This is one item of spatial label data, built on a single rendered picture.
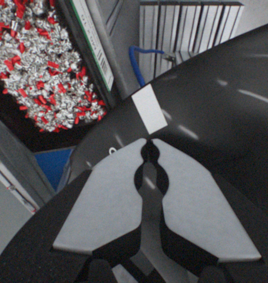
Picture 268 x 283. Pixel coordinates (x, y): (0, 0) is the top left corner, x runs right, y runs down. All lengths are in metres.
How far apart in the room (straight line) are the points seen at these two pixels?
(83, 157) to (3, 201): 1.15
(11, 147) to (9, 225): 0.80
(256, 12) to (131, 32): 0.60
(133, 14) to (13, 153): 0.86
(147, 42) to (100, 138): 0.90
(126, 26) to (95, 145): 0.97
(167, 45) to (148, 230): 0.96
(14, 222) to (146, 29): 1.17
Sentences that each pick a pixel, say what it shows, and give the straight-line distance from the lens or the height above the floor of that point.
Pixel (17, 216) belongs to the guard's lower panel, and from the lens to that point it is 1.24.
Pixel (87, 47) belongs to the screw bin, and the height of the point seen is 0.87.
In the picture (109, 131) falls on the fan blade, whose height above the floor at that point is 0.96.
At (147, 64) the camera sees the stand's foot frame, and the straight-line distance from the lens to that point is 1.09.
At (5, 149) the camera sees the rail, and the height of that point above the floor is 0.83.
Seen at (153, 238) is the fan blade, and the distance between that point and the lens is 0.19.
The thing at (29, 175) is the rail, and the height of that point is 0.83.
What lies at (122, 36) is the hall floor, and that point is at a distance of 1.13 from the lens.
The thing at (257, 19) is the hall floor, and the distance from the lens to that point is 1.23.
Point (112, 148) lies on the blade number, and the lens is 0.16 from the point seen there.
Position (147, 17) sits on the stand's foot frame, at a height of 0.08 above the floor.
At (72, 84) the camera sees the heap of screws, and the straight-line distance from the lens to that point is 0.27.
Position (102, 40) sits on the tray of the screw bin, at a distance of 0.28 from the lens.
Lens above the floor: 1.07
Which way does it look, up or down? 44 degrees down
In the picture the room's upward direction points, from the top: 176 degrees counter-clockwise
